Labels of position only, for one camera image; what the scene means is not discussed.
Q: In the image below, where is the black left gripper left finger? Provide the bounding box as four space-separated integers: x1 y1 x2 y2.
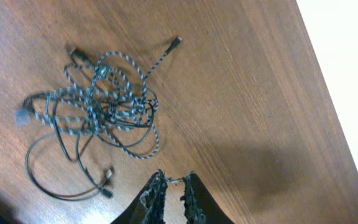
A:
111 170 168 224

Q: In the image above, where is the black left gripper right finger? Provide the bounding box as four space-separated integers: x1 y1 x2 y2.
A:
180 173 234 224

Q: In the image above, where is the thin black cable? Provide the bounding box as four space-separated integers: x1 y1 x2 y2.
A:
14 46 160 202

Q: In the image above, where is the black and white braided cable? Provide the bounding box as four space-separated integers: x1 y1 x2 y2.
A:
32 36 183 160

